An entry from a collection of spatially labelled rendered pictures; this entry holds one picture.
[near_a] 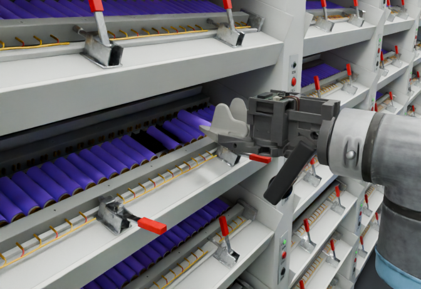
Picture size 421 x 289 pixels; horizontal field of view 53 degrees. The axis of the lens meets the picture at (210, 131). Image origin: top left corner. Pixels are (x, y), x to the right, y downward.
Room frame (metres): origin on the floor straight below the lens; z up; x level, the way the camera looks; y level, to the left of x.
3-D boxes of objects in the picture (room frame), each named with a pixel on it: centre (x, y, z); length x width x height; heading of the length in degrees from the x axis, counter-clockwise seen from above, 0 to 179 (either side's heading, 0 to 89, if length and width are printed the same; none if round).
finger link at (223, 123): (0.61, -0.02, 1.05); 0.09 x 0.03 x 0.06; 61
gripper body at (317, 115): (0.57, -0.12, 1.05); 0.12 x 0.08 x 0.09; 57
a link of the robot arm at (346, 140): (0.53, -0.18, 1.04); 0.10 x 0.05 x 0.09; 147
